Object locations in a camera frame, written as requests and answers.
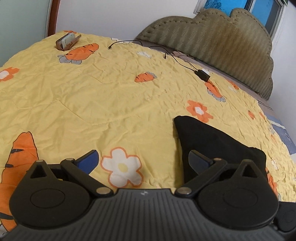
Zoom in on yellow carrot print bedspread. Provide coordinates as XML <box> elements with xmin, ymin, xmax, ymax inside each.
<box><xmin>1</xmin><ymin>33</ymin><xmax>295</xmax><ymax>235</ymax></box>

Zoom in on olive tufted headboard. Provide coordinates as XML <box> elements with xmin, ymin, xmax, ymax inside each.
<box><xmin>137</xmin><ymin>8</ymin><xmax>273</xmax><ymax>100</ymax></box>

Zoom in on black charger adapter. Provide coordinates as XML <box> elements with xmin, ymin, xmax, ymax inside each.
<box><xmin>194</xmin><ymin>69</ymin><xmax>210</xmax><ymax>82</ymax></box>

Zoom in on brown wallet with cards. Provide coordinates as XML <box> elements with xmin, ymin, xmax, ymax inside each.
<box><xmin>56</xmin><ymin>32</ymin><xmax>81</xmax><ymax>51</ymax></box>

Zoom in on brown wooden door frame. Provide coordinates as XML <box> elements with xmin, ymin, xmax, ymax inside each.
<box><xmin>47</xmin><ymin>0</ymin><xmax>60</xmax><ymax>37</ymax></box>

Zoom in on black charger cable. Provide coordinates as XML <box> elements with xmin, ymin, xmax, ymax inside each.
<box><xmin>108</xmin><ymin>39</ymin><xmax>197</xmax><ymax>72</ymax></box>

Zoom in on black pants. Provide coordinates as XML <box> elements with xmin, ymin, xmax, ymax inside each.
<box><xmin>174</xmin><ymin>116</ymin><xmax>267</xmax><ymax>183</ymax></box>

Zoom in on frosted glass sliding door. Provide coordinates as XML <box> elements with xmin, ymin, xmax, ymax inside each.
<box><xmin>0</xmin><ymin>0</ymin><xmax>52</xmax><ymax>65</ymax></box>

